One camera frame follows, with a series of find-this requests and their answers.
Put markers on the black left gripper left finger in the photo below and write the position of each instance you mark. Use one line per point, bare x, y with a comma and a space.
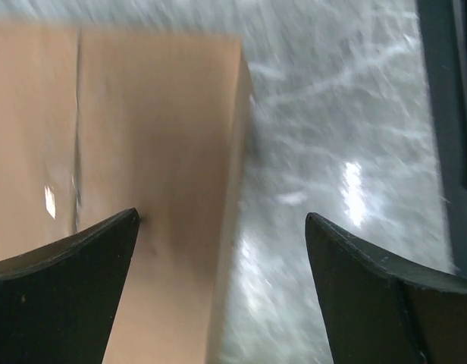
58, 302

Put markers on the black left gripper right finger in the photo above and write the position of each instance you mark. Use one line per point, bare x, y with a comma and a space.
378, 307

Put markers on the plain taped cardboard box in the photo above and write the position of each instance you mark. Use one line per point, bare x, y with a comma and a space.
97, 120

